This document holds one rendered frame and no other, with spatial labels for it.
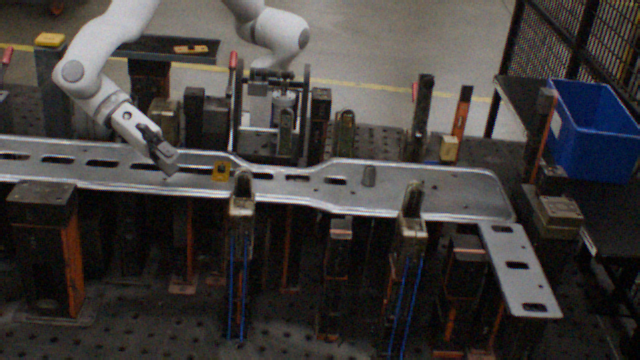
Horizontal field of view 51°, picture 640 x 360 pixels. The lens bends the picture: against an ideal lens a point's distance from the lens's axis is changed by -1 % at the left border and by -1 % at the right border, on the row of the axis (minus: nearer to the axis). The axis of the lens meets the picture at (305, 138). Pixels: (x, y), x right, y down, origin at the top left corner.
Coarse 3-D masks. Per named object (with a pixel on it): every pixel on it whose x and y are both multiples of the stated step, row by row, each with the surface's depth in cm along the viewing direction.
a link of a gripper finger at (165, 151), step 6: (150, 138) 133; (156, 138) 134; (156, 144) 134; (162, 144) 135; (168, 144) 136; (156, 150) 135; (162, 150) 134; (168, 150) 135; (174, 150) 136; (162, 156) 135; (168, 156) 134; (174, 156) 135; (168, 162) 135
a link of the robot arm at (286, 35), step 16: (272, 16) 193; (288, 16) 192; (256, 32) 194; (272, 32) 192; (288, 32) 190; (304, 32) 192; (272, 48) 195; (288, 48) 192; (304, 48) 198; (256, 64) 203; (272, 64) 197; (288, 64) 200
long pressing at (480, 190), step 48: (0, 144) 156; (48, 144) 158; (96, 144) 160; (144, 192) 146; (192, 192) 147; (288, 192) 149; (336, 192) 151; (384, 192) 153; (432, 192) 154; (480, 192) 156
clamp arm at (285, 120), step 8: (280, 112) 162; (288, 112) 162; (280, 120) 163; (288, 120) 162; (280, 128) 163; (288, 128) 163; (280, 136) 164; (288, 136) 164; (280, 144) 164; (288, 144) 164; (280, 152) 165; (288, 152) 165
